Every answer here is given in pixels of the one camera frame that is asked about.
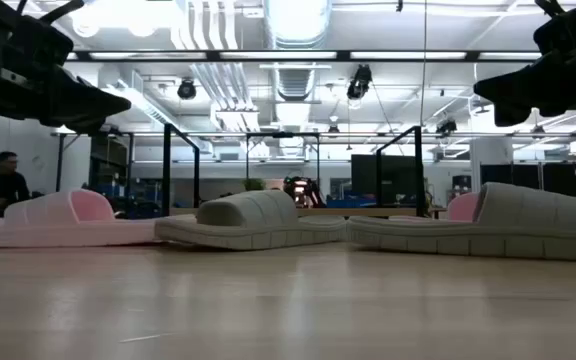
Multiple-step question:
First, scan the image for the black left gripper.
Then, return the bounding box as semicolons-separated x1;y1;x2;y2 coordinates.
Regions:
0;0;133;134

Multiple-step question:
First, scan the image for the pink slide sandal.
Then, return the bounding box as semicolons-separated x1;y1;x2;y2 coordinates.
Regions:
446;191;482;223
0;188;163;249

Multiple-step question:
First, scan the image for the grey slide sandal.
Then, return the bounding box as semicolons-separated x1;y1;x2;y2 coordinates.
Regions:
346;181;576;263
154;189;350;252

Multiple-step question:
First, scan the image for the black-framed wooden shoe shelf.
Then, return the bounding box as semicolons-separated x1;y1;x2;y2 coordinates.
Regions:
161;123;425;220

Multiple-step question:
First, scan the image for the black partition screen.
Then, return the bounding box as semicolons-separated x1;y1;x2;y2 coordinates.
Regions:
480;162;576;201

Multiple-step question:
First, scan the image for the person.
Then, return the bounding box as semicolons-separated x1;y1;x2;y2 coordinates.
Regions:
0;151;32;217

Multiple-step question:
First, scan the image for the black overhead light beam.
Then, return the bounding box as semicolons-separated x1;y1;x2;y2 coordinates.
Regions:
65;48;544;63

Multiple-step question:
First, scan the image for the black background monitor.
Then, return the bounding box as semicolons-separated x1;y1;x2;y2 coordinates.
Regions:
350;153;419;197

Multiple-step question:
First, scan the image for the background robot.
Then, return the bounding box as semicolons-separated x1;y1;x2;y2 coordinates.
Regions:
282;174;327;209

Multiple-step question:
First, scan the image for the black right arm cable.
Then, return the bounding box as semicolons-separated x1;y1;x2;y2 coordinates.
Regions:
534;0;567;19

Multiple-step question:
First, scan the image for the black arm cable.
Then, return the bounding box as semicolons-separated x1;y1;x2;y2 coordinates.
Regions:
534;0;567;19
15;0;87;25

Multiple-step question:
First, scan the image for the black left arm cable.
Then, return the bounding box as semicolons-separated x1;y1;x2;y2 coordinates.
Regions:
15;0;87;25

